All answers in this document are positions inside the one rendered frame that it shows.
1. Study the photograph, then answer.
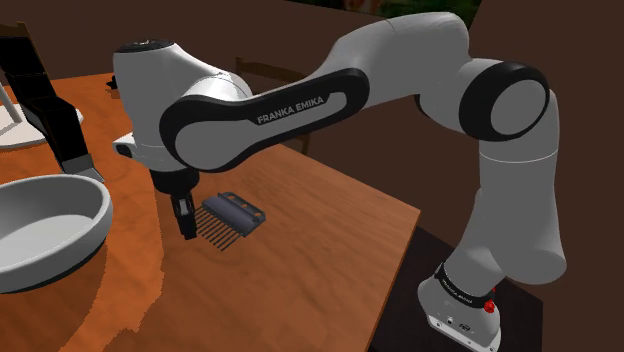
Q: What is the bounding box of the black bar with grey tip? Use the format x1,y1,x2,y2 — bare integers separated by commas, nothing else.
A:
0,21,106,184

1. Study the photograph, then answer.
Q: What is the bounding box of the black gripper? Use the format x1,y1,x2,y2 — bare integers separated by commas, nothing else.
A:
149,167,202,242

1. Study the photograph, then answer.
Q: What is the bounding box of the brown wooden chair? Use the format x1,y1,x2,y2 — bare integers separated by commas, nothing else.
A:
234,56,312,157

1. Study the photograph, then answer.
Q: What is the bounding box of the brown wooden table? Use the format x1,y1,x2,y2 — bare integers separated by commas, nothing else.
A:
0,71,422,352

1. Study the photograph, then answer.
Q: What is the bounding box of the white bowl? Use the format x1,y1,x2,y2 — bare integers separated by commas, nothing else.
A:
0,173,115,295

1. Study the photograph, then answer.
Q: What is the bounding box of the white round stand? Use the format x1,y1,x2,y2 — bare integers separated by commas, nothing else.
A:
0,82,85,150

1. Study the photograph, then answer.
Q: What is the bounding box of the dark grey comb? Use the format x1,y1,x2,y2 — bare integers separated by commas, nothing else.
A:
194,191,267,253

